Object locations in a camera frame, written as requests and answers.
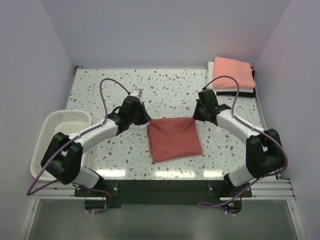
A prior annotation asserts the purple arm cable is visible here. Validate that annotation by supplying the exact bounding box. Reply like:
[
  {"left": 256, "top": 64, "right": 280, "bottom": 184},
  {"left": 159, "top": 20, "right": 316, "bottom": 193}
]
[
  {"left": 197, "top": 75, "right": 288, "bottom": 210},
  {"left": 26, "top": 78, "right": 133, "bottom": 196}
]

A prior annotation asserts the folded salmon pink t-shirt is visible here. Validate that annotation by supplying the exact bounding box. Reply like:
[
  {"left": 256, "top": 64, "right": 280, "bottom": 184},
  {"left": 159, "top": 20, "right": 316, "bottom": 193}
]
[{"left": 212, "top": 56, "right": 256, "bottom": 90}]

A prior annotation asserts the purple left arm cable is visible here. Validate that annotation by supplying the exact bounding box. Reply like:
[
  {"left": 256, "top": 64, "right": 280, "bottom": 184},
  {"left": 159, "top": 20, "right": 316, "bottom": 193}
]
[{"left": 26, "top": 78, "right": 133, "bottom": 196}]

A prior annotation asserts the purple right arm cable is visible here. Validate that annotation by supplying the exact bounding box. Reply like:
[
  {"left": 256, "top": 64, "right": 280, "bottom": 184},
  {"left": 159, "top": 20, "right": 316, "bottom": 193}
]
[{"left": 197, "top": 75, "right": 288, "bottom": 210}]

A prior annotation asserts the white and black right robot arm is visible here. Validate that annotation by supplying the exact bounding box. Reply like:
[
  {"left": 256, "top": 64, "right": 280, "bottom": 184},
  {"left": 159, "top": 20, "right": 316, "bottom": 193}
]
[{"left": 193, "top": 88, "right": 288, "bottom": 191}]

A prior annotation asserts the white perforated plastic basket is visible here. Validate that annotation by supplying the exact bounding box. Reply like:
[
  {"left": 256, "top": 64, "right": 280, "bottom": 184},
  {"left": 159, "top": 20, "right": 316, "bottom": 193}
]
[{"left": 30, "top": 109, "right": 92, "bottom": 182}]

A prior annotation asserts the folded white t-shirt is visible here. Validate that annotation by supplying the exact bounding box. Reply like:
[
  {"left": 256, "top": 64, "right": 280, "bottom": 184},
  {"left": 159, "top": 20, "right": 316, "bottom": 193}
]
[{"left": 207, "top": 61, "right": 254, "bottom": 94}]

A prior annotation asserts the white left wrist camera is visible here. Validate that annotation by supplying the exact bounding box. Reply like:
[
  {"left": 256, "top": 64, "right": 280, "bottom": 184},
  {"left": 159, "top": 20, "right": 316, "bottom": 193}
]
[{"left": 129, "top": 88, "right": 143, "bottom": 100}]

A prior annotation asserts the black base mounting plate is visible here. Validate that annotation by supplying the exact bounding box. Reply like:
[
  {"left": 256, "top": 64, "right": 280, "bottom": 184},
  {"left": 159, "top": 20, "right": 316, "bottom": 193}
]
[{"left": 74, "top": 179, "right": 253, "bottom": 210}]

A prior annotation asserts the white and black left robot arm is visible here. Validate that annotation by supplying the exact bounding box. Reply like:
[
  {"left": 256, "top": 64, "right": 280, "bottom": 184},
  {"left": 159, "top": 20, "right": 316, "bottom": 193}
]
[{"left": 41, "top": 95, "right": 151, "bottom": 189}]

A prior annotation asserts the red t-shirt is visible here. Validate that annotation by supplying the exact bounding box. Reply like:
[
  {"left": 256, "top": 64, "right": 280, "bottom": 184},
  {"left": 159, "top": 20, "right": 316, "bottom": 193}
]
[{"left": 147, "top": 117, "right": 203, "bottom": 163}]

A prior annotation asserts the folded black t-shirt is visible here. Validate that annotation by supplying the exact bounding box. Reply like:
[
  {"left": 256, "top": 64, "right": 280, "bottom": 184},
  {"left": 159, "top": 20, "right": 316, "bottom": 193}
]
[{"left": 213, "top": 66, "right": 257, "bottom": 98}]

